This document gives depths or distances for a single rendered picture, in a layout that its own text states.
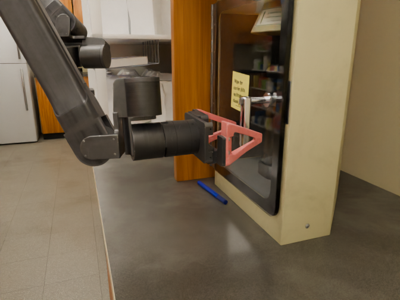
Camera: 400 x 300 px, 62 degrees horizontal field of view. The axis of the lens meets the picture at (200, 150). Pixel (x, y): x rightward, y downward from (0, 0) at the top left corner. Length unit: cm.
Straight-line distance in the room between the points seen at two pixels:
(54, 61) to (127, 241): 34
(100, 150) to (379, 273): 48
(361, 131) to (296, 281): 60
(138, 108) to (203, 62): 41
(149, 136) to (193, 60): 40
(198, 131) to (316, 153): 22
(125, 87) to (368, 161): 75
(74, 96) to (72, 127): 4
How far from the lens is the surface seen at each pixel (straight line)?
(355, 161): 109
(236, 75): 71
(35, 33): 54
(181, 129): 52
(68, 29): 90
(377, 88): 102
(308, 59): 57
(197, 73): 88
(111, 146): 50
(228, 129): 50
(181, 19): 87
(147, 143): 51
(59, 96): 53
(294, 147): 59
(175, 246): 64
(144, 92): 50
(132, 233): 69
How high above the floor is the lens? 128
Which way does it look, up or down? 16 degrees down
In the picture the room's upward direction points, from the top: straight up
